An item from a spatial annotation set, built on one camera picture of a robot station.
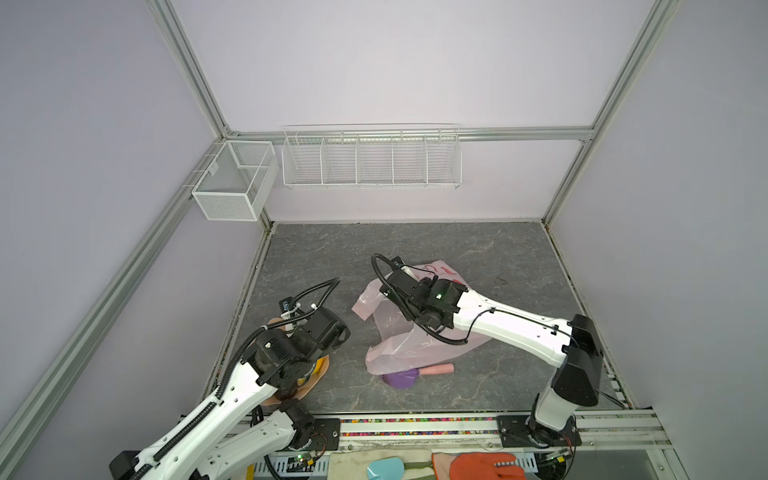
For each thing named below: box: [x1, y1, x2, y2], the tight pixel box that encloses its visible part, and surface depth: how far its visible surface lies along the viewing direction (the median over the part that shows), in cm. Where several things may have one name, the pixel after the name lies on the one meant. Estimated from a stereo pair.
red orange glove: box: [450, 452, 527, 480], surface depth 70 cm
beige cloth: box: [327, 449, 434, 480], surface depth 71 cm
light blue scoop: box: [366, 456, 417, 480], surface depth 70 cm
